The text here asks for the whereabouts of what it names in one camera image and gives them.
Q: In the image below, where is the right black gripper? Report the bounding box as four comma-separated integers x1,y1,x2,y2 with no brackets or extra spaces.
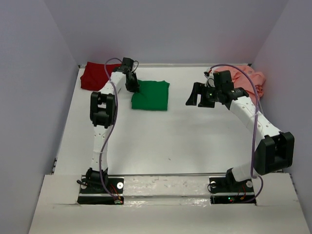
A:
185,82,222,108

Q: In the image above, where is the pink crumpled t shirt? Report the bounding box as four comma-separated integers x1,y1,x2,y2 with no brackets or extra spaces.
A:
230,65,266,104

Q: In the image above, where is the green t shirt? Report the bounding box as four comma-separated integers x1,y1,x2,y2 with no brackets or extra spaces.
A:
131,80,170,111

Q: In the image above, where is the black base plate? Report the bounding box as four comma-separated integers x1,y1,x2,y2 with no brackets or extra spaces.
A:
207,177,256,205
77,176,124,205

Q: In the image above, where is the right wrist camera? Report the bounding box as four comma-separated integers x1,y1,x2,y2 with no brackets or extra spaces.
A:
206,76,215,87

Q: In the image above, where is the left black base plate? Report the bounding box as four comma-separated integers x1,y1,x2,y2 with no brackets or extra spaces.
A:
77,176,124,205

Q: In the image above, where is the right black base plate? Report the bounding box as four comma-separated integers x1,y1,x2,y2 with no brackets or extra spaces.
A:
207,177,256,205

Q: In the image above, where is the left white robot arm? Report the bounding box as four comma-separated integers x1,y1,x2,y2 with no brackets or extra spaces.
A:
85,58,139,197

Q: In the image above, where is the red folded t shirt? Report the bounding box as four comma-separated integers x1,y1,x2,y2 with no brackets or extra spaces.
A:
80,62,126,94

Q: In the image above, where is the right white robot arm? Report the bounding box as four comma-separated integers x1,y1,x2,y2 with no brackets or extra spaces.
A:
186,70,295,191

